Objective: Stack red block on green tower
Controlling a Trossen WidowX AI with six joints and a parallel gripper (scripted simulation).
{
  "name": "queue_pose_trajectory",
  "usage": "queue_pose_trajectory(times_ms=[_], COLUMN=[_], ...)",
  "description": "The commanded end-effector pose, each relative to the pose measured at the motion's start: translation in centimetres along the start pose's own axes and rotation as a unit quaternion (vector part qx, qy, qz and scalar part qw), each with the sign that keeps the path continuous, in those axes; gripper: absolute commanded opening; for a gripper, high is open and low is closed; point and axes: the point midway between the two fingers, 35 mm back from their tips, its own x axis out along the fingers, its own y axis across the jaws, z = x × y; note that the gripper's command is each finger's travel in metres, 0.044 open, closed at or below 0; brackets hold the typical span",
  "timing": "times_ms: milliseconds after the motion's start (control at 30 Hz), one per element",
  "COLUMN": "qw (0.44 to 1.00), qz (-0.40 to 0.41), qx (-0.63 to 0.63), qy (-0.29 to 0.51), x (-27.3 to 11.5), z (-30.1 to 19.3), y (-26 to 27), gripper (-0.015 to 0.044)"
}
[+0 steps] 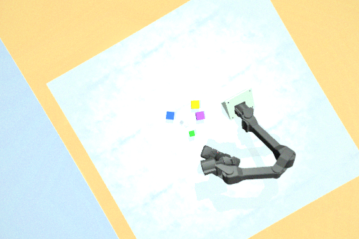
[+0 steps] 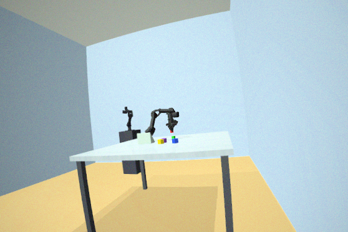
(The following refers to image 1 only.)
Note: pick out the purple cube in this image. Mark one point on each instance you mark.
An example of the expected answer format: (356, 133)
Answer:
(200, 115)

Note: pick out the blue block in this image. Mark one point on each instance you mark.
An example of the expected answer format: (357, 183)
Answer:
(170, 115)

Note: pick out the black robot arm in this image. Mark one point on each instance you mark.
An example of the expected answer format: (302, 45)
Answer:
(230, 174)

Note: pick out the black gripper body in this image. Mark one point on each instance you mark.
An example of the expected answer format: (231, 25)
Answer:
(208, 153)

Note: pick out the yellow block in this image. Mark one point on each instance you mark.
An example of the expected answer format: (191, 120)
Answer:
(195, 104)

